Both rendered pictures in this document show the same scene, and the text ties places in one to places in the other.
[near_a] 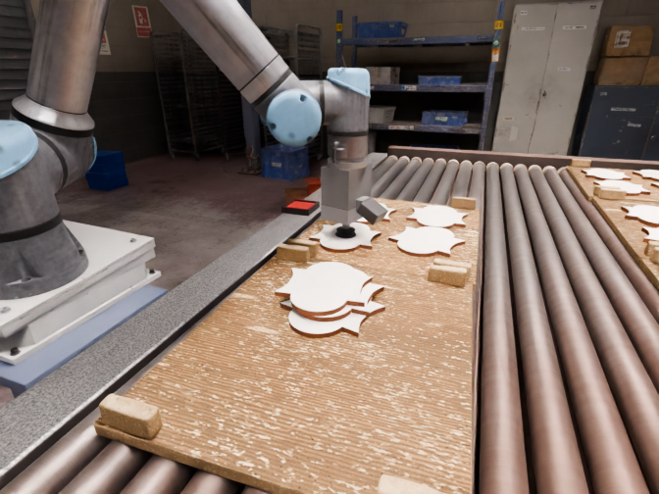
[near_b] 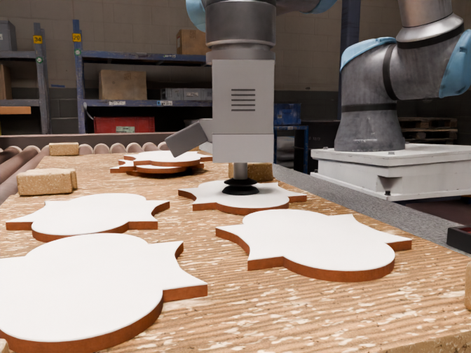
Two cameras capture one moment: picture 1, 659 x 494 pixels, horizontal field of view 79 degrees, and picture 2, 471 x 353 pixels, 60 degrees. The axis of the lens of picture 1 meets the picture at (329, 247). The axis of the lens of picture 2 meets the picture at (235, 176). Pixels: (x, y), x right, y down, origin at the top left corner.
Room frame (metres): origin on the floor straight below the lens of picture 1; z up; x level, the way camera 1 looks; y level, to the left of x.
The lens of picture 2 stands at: (1.11, -0.33, 1.04)
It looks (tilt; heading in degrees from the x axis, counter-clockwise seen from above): 10 degrees down; 141
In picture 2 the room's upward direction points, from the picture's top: straight up
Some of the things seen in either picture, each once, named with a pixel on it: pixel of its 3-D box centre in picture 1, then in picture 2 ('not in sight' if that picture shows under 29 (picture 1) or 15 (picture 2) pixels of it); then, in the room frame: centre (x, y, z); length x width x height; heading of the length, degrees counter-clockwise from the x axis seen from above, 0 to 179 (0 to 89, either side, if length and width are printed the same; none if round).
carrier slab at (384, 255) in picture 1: (393, 230); (189, 237); (0.82, -0.14, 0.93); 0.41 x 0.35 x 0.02; 160
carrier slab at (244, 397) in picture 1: (329, 341); (139, 169); (0.42, 0.00, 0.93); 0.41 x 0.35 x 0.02; 162
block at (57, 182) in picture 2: (451, 269); (45, 183); (0.59, -0.20, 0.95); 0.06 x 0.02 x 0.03; 70
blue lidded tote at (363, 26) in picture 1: (381, 32); not in sight; (5.47, -0.64, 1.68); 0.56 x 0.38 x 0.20; 67
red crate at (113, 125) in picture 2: not in sight; (124, 128); (-3.42, 1.65, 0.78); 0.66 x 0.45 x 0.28; 69
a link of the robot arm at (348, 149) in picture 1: (346, 146); (240, 31); (0.75, -0.03, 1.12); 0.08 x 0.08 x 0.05
